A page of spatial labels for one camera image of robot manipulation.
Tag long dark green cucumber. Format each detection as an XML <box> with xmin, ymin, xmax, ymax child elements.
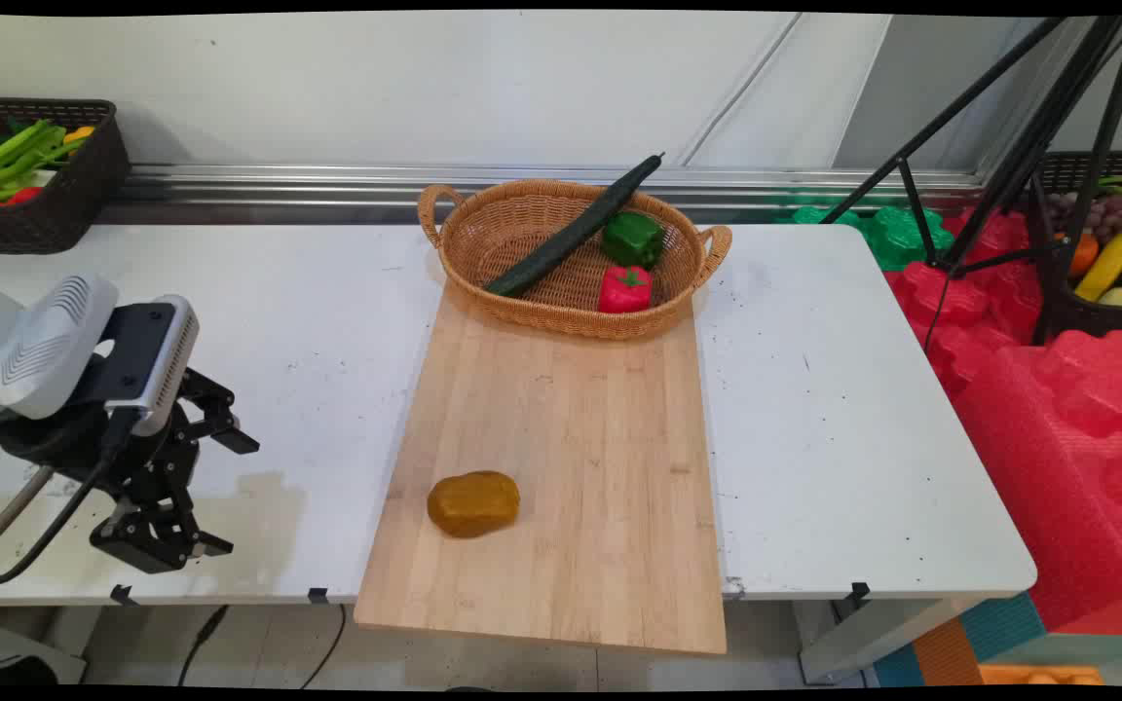
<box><xmin>485</xmin><ymin>153</ymin><xmax>667</xmax><ymax>299</ymax></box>

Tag green foam mat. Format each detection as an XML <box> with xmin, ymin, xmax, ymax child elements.
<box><xmin>773</xmin><ymin>198</ymin><xmax>957</xmax><ymax>273</ymax></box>

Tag red bell pepper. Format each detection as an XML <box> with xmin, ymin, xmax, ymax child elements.
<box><xmin>597</xmin><ymin>265</ymin><xmax>655</xmax><ymax>314</ymax></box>

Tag blue orange foam tile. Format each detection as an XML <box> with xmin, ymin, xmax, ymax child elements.
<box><xmin>871</xmin><ymin>591</ymin><xmax>1049</xmax><ymax>688</ymax></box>

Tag white table leg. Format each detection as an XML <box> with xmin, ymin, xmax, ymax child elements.
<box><xmin>798</xmin><ymin>596</ymin><xmax>973</xmax><ymax>685</ymax></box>

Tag red foam mat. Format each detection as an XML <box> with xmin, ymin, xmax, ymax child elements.
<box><xmin>885</xmin><ymin>207</ymin><xmax>1122</xmax><ymax>636</ymax></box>

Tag green celery stalks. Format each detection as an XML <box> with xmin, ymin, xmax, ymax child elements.
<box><xmin>0</xmin><ymin>119</ymin><xmax>71</xmax><ymax>193</ymax></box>

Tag wooden cutting board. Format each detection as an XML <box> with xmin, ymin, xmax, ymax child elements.
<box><xmin>355</xmin><ymin>282</ymin><xmax>729</xmax><ymax>656</ymax></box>

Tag purple grapes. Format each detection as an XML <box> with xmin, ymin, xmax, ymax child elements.
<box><xmin>1048</xmin><ymin>193</ymin><xmax>1122</xmax><ymax>246</ymax></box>

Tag thick black cable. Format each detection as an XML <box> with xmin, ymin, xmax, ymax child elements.
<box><xmin>0</xmin><ymin>409</ymin><xmax>138</xmax><ymax>587</ymax></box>

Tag black floor cable with plug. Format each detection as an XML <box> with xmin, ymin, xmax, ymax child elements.
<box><xmin>176</xmin><ymin>605</ymin><xmax>230</xmax><ymax>688</ymax></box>

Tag oval wicker basket with handles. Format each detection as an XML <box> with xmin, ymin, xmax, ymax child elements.
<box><xmin>417</xmin><ymin>179</ymin><xmax>733</xmax><ymax>341</ymax></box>

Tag dark woven fruit basket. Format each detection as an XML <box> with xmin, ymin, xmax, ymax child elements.
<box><xmin>1036</xmin><ymin>149</ymin><xmax>1122</xmax><ymax>343</ymax></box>

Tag thin black floor cable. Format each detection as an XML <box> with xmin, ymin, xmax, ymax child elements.
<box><xmin>300</xmin><ymin>604</ymin><xmax>348</xmax><ymax>689</ymax></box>

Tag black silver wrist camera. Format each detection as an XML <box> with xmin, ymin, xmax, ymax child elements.
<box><xmin>96</xmin><ymin>295</ymin><xmax>202</xmax><ymax>438</ymax></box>

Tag brown potato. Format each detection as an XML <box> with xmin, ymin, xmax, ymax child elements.
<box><xmin>427</xmin><ymin>471</ymin><xmax>521</xmax><ymax>539</ymax></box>

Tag black tripod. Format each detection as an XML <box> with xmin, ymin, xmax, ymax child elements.
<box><xmin>819</xmin><ymin>15</ymin><xmax>1122</xmax><ymax>349</ymax></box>

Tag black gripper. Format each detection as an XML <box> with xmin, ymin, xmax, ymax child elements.
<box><xmin>0</xmin><ymin>368</ymin><xmax>261</xmax><ymax>576</ymax></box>

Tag metal wall rail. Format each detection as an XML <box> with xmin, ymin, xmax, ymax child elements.
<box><xmin>98</xmin><ymin>163</ymin><xmax>989</xmax><ymax>226</ymax></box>

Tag green bell pepper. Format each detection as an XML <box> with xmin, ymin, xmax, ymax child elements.
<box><xmin>602</xmin><ymin>211</ymin><xmax>666</xmax><ymax>271</ymax></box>

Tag black cable with metal connector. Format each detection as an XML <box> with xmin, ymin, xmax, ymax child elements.
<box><xmin>0</xmin><ymin>465</ymin><xmax>57</xmax><ymax>548</ymax></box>

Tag dark woven vegetable basket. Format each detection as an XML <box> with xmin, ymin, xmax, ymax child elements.
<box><xmin>0</xmin><ymin>97</ymin><xmax>131</xmax><ymax>256</ymax></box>

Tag yellow banana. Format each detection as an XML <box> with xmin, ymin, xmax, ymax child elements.
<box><xmin>1074</xmin><ymin>225</ymin><xmax>1122</xmax><ymax>302</ymax></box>

